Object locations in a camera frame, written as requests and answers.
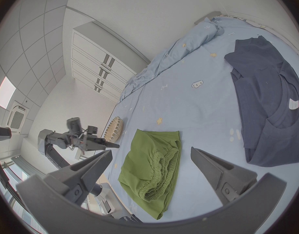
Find white wardrobe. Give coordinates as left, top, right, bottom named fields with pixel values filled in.
left=71, top=21, right=151, bottom=104

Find pale blue quilt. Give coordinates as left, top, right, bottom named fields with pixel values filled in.
left=119, top=17, right=224, bottom=103

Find ceiling light panel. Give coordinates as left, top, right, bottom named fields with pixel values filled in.
left=0, top=77, right=17, bottom=109

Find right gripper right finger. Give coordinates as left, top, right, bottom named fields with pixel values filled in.
left=190, top=146, right=257, bottom=207

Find round woven basket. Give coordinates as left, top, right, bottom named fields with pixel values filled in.
left=104, top=116, right=124, bottom=143

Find ceiling air conditioner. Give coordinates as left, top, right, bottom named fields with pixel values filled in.
left=7, top=100, right=30, bottom=135

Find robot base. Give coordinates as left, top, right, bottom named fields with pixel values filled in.
left=87, top=182, right=143, bottom=223

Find window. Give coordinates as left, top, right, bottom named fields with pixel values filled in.
left=0, top=162, right=44, bottom=228

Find green shorts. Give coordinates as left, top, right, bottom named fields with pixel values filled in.
left=118, top=129, right=182, bottom=220

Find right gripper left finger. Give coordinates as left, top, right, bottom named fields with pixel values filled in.
left=43, top=149, right=113, bottom=206

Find dark blue T-shirt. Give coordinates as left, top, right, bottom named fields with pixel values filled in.
left=224, top=36, right=299, bottom=168

